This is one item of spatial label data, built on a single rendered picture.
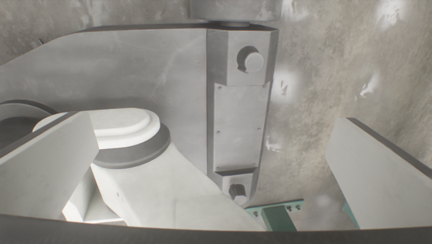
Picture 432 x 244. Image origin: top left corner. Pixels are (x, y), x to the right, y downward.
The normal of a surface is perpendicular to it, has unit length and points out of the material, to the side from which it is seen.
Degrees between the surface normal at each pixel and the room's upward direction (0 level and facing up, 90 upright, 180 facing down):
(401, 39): 0
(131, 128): 50
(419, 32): 0
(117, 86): 0
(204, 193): 90
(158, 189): 90
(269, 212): 90
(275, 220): 90
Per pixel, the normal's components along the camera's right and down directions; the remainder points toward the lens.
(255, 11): 0.28, 0.50
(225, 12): -0.25, 0.50
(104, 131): 0.14, -0.28
